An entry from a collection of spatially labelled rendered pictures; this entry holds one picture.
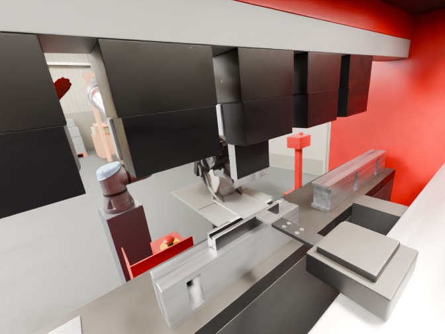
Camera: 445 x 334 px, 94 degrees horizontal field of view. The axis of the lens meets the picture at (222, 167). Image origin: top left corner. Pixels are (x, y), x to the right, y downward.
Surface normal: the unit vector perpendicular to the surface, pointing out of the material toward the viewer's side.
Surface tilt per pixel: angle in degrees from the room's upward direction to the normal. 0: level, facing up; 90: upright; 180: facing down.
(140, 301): 0
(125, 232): 90
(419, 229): 0
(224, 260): 90
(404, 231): 0
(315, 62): 90
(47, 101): 90
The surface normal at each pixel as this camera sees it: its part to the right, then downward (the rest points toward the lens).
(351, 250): -0.11, -0.94
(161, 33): 0.60, 0.19
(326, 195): -0.79, 0.27
